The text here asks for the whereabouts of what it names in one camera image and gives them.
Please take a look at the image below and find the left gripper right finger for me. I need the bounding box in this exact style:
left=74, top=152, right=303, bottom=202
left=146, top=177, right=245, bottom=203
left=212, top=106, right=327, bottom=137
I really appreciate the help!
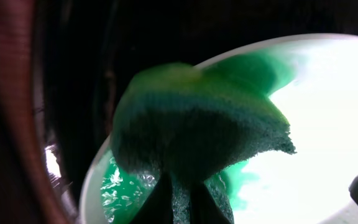
left=190, top=183, right=230, bottom=224

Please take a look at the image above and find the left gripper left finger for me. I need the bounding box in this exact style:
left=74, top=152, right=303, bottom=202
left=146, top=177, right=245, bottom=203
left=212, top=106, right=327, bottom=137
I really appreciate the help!
left=130, top=173, right=173, bottom=224

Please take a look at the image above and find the green scouring sponge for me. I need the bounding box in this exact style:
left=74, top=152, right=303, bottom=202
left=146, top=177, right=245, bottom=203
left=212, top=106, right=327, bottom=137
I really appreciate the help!
left=111, top=63, right=296, bottom=223

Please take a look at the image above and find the mint plate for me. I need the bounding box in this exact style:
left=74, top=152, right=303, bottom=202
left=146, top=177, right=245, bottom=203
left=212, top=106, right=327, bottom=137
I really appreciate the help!
left=80, top=34, right=358, bottom=223

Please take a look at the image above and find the black round tray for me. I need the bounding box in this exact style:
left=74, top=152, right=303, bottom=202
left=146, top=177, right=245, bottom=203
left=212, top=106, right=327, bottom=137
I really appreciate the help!
left=32, top=0, right=358, bottom=212

